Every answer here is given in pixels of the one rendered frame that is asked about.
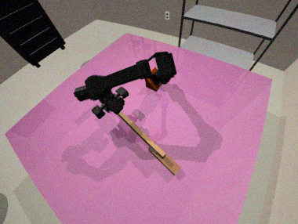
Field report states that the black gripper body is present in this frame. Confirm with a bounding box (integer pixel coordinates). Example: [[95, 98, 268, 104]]
[[92, 86, 129, 119]]

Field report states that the long tan wooden rail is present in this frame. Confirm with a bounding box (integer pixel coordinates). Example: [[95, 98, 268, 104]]
[[118, 111, 166, 159]]

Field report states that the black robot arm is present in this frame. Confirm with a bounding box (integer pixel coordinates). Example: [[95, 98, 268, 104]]
[[74, 52, 176, 114]]

